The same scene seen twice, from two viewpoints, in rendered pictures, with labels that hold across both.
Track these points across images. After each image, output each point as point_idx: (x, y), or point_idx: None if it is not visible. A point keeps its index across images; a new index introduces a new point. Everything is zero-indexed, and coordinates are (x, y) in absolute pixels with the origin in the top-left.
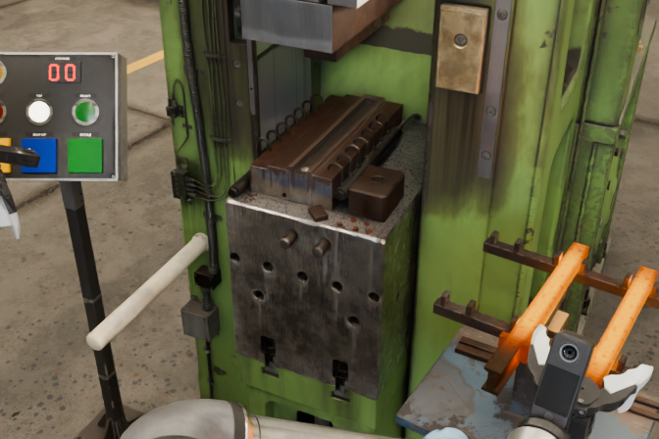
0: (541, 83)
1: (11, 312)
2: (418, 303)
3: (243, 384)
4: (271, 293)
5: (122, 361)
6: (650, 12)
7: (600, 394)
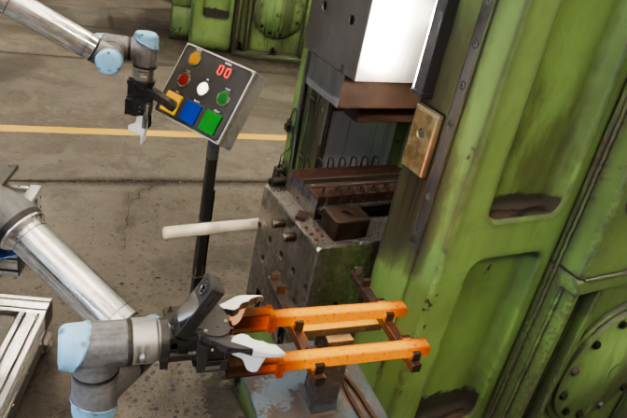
0: (460, 187)
1: None
2: None
3: None
4: (267, 259)
5: (231, 286)
6: None
7: (223, 337)
